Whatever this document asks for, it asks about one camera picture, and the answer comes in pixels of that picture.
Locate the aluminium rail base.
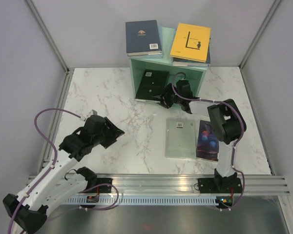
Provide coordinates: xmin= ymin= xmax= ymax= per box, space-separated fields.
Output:
xmin=24 ymin=173 xmax=291 ymax=195

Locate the mint green open cabinet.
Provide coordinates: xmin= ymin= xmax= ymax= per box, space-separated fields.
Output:
xmin=129 ymin=27 xmax=207 ymax=97

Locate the teal ocean cover book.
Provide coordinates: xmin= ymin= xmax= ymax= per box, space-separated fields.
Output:
xmin=170 ymin=37 xmax=210 ymax=67

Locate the light blue cable duct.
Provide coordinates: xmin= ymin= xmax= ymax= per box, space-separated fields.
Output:
xmin=64 ymin=195 xmax=232 ymax=206

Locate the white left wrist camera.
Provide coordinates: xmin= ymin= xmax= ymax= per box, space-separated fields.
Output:
xmin=80 ymin=110 xmax=97 ymax=121

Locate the dark blue hardcover book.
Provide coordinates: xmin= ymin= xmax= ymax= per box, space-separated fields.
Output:
xmin=125 ymin=20 xmax=163 ymax=57

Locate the black glossy book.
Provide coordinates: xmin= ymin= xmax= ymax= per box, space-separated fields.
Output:
xmin=135 ymin=69 xmax=169 ymax=103

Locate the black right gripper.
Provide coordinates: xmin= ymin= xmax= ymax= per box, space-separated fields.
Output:
xmin=152 ymin=83 xmax=182 ymax=109

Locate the purple night sky book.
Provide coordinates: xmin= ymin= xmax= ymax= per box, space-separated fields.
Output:
xmin=196 ymin=120 xmax=219 ymax=162

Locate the pale green grey book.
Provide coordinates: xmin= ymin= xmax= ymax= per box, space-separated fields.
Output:
xmin=165 ymin=118 xmax=196 ymax=159

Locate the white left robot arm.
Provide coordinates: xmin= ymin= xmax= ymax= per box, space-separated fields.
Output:
xmin=3 ymin=115 xmax=124 ymax=234

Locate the yellow hardcover book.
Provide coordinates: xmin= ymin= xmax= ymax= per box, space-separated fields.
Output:
xmin=170 ymin=23 xmax=211 ymax=62

